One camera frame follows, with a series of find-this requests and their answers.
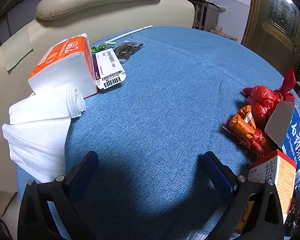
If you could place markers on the beige leather sofa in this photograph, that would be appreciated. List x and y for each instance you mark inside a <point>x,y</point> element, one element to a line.
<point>115,10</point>

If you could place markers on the green patterned packet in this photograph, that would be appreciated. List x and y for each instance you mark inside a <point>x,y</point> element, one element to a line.
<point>100,47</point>

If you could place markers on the orange tissue pack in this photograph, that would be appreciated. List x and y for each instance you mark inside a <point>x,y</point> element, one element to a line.
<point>65,75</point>

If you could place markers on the clear plastic sheet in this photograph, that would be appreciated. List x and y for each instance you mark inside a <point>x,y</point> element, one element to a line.
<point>196,235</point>

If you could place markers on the white and orange medicine box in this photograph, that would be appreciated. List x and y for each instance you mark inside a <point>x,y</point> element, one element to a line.
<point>285,175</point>

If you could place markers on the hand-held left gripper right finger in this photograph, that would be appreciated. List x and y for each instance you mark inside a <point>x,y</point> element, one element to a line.
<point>220,173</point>

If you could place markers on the dark clear packet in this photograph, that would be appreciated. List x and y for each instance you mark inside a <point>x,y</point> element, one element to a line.
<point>126,50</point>

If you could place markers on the thin white stick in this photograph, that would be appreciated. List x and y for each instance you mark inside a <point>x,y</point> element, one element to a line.
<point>130,33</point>

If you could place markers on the wooden door with glass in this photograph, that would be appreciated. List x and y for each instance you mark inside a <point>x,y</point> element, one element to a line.
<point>265,30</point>

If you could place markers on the blue toothpaste box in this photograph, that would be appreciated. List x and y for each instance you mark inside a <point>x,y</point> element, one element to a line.
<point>298,135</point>

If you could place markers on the red plastic bag with strip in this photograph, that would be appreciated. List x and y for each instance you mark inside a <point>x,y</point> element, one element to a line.
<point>262,102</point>

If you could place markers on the orange plastic packet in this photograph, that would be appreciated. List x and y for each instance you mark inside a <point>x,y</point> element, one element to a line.
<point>242,126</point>

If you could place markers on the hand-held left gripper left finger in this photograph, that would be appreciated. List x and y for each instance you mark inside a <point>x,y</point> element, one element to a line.
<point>83,171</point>

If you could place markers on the white packet with barcode label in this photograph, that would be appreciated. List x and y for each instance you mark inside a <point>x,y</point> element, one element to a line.
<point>110,67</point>

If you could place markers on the white plastic bag roll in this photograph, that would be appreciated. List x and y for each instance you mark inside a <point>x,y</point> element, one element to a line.
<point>40,110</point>

